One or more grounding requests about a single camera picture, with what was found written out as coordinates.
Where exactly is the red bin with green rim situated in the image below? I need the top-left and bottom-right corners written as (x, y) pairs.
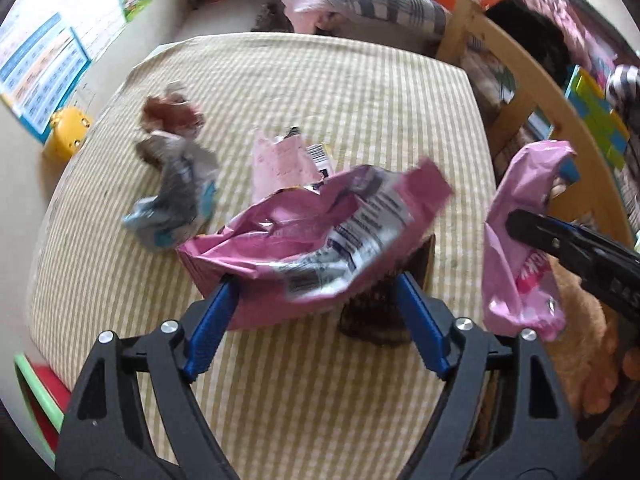
top-left (12, 352), bottom-right (73, 461)

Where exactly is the person's tan fluffy clothing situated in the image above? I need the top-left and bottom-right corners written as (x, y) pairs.
top-left (547, 260), bottom-right (633, 416)

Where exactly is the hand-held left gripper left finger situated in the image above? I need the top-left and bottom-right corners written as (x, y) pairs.
top-left (54, 275), bottom-right (241, 480)

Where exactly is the colourful block toy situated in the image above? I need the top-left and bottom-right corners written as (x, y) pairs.
top-left (565, 65), bottom-right (631, 171)

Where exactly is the pink floral blanket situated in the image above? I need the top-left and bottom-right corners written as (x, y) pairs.
top-left (515, 0), bottom-right (618, 78)

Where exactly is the small pink snack wrapper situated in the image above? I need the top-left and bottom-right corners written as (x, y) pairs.
top-left (482, 140), bottom-right (581, 342)

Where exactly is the crumpled grey blue wrapper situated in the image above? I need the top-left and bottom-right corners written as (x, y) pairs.
top-left (122, 130), bottom-right (221, 251)

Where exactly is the black white striped cloth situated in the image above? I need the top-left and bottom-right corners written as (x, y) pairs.
top-left (606, 64), bottom-right (640, 112)

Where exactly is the dark brown wrapper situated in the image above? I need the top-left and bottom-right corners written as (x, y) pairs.
top-left (337, 232), bottom-right (436, 346)

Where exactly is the blue wall poster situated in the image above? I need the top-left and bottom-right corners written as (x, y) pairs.
top-left (0, 12), bottom-right (93, 143)

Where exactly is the light pink wrapper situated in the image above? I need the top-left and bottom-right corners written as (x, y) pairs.
top-left (250, 127), bottom-right (333, 201)

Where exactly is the large pink snack wrapper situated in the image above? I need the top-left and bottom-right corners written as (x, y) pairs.
top-left (177, 157), bottom-right (456, 331)

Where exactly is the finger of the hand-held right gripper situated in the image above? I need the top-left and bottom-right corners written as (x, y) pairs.
top-left (507, 209), bottom-right (603, 286)
top-left (560, 217), bottom-right (618, 251)

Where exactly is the pink quilt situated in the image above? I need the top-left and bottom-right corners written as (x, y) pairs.
top-left (282, 0), bottom-right (343, 35)

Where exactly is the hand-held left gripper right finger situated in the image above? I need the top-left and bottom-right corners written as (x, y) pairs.
top-left (395, 272), bottom-right (586, 480)

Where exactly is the white and green wall poster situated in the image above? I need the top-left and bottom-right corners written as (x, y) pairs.
top-left (65, 0), bottom-right (153, 56)

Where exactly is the yellow duck toy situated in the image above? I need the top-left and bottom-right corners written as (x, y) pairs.
top-left (42, 107), bottom-right (93, 161)

